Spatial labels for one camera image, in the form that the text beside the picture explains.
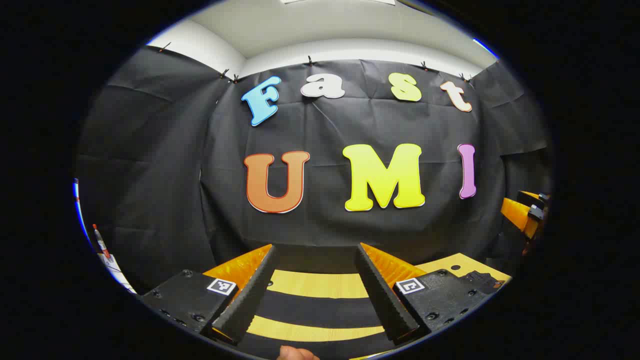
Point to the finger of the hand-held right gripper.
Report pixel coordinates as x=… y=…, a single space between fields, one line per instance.
x=539 y=206
x=515 y=212

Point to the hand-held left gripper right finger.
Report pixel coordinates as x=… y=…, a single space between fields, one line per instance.
x=382 y=300

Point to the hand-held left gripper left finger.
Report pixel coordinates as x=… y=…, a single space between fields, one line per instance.
x=250 y=300

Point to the dark grey jeans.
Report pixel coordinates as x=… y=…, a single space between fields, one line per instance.
x=320 y=307

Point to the red and white bottle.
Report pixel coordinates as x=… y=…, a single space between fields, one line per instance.
x=101 y=245

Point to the black backdrop cloth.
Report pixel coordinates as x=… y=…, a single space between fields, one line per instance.
x=325 y=125

